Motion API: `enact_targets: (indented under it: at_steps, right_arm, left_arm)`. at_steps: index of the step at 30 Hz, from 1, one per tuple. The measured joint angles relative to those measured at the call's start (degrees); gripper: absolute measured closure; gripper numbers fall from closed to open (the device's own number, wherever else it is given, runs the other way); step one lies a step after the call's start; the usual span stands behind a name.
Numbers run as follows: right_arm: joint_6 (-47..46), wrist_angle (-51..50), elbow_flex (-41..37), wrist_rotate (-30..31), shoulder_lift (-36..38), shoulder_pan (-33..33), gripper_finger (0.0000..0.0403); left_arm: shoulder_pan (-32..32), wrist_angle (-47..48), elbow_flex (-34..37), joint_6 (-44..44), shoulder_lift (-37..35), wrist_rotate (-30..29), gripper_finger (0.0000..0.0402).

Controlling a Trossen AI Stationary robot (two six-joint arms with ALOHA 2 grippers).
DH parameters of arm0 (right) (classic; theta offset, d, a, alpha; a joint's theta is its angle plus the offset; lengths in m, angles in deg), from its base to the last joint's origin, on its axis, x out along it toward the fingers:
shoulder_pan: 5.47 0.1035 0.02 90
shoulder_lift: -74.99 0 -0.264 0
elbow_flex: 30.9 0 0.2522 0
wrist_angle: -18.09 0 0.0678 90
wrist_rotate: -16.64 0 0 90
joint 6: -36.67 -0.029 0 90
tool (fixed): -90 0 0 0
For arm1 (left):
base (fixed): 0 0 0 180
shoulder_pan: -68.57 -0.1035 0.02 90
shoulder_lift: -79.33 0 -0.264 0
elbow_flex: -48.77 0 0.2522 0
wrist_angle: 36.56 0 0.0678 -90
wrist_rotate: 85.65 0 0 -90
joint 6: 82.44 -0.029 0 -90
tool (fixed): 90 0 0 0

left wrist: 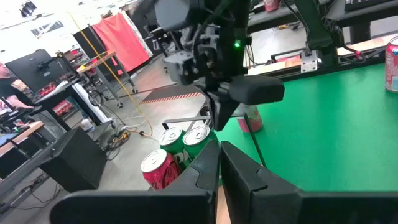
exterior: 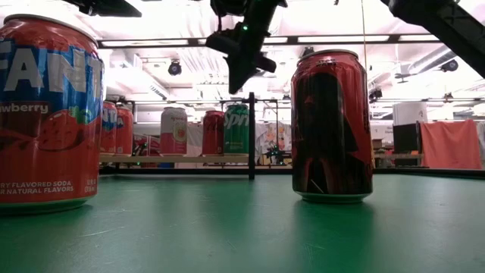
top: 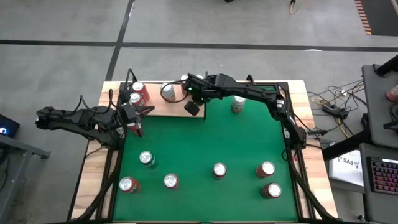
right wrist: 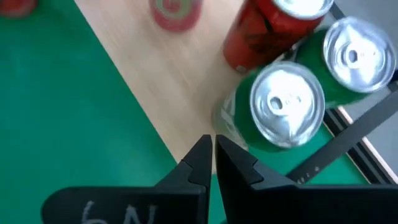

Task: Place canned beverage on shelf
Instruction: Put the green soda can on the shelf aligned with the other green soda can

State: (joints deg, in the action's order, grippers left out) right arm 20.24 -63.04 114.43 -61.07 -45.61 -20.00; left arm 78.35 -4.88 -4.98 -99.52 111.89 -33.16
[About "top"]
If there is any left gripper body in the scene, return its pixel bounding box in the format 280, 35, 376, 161
119, 101, 147, 125

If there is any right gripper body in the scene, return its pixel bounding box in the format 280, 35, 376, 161
185, 73, 220, 105

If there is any white red Spindrift can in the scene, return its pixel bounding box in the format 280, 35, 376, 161
160, 81, 177, 103

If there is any silver-topped soda can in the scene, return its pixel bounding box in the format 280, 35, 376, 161
230, 95, 246, 114

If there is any red Star Wars cola can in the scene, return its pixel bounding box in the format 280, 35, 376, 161
212, 162, 228, 180

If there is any wooden shelf board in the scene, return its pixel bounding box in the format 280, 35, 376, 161
104, 82, 206, 118

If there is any green table mat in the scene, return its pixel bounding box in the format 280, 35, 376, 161
112, 86, 299, 222

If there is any gray metal stand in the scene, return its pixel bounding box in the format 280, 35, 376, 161
0, 134, 51, 223

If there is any black device blue light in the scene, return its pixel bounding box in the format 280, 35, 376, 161
0, 114, 20, 139

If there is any black desk beam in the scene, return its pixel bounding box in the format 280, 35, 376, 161
322, 129, 374, 160

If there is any white paper sign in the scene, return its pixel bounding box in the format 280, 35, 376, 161
328, 150, 364, 187

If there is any gray desk top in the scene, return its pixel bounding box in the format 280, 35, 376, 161
359, 142, 398, 224
361, 63, 398, 149

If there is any black pole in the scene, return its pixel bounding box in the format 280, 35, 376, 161
374, 54, 398, 78

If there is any red object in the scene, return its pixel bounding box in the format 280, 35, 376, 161
386, 85, 398, 103

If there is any black striped-edge floor mat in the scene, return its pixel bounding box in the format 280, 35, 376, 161
354, 0, 398, 37

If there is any backlit computer keyboard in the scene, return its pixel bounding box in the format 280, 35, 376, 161
366, 156, 398, 196

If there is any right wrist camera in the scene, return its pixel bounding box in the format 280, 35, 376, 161
183, 101, 201, 117

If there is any black table frame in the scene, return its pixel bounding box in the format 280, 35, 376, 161
67, 81, 338, 224

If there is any yellow extension cable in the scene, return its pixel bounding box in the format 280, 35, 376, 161
288, 0, 303, 16

